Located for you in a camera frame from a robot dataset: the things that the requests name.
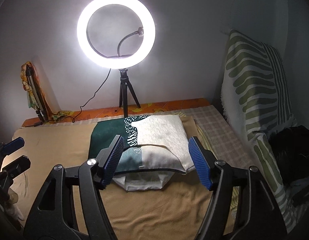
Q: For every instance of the black ring light tripod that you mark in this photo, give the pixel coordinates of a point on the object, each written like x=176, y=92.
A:
x=125, y=86

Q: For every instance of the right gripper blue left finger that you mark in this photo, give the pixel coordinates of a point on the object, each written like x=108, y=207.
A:
x=110, y=158

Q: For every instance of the orange floral bedsheet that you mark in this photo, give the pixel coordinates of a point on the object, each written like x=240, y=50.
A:
x=144, y=107

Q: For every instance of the beige blanket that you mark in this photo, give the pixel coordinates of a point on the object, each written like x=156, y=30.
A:
x=175, y=212

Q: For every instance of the black gooseneck phone holder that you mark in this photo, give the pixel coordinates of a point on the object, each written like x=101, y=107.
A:
x=130, y=43

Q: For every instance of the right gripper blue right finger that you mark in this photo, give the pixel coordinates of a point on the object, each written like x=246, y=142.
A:
x=203, y=161

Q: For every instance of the green and white patterned shirt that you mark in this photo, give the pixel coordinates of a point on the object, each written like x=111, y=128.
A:
x=151, y=142

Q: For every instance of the white button shirt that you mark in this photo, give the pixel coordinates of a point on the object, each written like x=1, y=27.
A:
x=142, y=181

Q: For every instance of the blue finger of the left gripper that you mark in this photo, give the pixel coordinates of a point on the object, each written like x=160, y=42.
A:
x=12, y=146
x=18, y=166

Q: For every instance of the left hand in glove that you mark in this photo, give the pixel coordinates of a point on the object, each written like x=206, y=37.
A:
x=11, y=208

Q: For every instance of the white ring light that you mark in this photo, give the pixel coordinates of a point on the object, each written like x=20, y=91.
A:
x=103, y=23

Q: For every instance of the folded tripod against wall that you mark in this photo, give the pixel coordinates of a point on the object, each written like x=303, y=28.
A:
x=40, y=110

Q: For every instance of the colourful cloth on tripod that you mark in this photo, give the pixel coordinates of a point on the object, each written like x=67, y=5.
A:
x=53, y=116

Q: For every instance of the green striped white pillow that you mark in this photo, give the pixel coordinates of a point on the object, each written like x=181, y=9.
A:
x=256, y=103

